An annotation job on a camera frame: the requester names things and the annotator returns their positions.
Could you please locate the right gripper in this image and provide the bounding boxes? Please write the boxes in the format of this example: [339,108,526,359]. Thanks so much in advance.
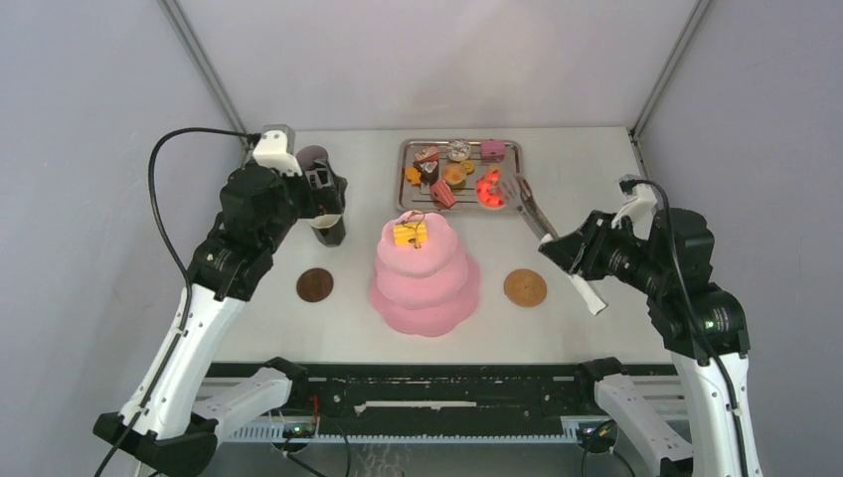
[539,207,666,293]

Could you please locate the stainless steel food tongs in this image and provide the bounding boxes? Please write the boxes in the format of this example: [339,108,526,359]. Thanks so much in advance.
[496,172,607,316]

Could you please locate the yellow cake slice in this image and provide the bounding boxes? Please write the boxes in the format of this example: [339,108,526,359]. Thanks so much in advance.
[393,221,428,248]

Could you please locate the pink three-tier cake stand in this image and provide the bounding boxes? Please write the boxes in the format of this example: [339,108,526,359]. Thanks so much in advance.
[368,211,481,337]

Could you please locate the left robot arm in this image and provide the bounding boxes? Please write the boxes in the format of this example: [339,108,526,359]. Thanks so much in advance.
[93,124,347,476]

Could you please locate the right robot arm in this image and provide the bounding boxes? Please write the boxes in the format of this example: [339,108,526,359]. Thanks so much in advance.
[539,208,762,476]

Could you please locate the black cup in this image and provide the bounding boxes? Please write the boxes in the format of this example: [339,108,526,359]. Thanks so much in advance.
[308,215,346,247]

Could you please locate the mauve cup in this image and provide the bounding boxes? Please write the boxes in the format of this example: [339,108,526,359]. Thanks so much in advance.
[295,145,330,173]

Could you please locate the orange fish-shaped cake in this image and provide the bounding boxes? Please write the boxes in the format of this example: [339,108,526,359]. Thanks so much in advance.
[405,166,422,187]

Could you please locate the light woven round coaster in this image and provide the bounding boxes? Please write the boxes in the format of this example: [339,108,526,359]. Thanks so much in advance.
[503,268,548,308]

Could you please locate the dark brown round coaster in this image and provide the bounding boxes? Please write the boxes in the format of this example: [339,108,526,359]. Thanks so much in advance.
[295,267,334,303]

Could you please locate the chocolate cake slice with cream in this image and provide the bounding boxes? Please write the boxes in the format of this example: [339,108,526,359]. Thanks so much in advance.
[415,161,439,186]

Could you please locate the stainless steel serving tray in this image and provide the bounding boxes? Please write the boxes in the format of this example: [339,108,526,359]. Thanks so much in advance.
[396,139,524,214]

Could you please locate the red cake slice with orange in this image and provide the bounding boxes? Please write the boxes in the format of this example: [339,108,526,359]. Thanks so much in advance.
[415,146,439,163]

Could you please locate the red layered cake slice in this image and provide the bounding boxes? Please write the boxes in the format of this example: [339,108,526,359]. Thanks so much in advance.
[429,179,456,209]

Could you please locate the round golden bread bun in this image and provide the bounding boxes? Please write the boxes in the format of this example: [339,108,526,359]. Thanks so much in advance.
[441,163,468,186]

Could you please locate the white donut with chocolate drizzle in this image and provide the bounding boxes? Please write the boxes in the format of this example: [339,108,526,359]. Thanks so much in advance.
[446,139,472,162]

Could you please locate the round yellow biscuit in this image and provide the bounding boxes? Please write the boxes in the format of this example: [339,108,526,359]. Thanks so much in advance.
[459,160,475,175]

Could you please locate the pink square cake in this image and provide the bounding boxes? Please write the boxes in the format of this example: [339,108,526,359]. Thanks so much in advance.
[479,139,507,163]

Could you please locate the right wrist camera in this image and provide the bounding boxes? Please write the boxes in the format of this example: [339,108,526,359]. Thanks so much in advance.
[610,175,658,230]

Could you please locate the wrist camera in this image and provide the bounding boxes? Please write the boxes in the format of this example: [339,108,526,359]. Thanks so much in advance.
[252,124,303,177]
[610,175,658,230]

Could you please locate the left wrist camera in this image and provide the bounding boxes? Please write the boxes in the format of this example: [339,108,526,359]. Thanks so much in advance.
[252,124,303,177]

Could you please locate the right aluminium frame post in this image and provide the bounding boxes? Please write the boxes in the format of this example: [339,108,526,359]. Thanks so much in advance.
[629,0,715,143]

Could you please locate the aluminium frame post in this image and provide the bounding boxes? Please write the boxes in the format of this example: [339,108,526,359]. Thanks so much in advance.
[157,0,247,133]
[629,0,715,143]

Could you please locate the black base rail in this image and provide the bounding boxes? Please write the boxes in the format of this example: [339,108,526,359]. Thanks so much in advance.
[197,360,680,439]

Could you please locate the left aluminium frame post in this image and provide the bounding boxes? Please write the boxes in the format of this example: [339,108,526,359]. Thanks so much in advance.
[157,0,247,133]

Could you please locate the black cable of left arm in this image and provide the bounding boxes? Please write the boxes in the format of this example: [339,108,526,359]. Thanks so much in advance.
[91,126,264,477]

